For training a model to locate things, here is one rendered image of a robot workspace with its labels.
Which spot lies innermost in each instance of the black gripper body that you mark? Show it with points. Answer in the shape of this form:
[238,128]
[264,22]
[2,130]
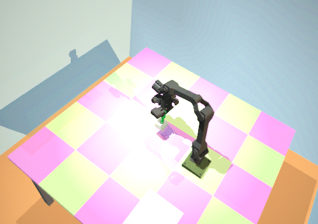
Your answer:
[158,112]

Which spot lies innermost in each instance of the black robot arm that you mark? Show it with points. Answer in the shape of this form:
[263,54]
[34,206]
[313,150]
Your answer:
[169,90]

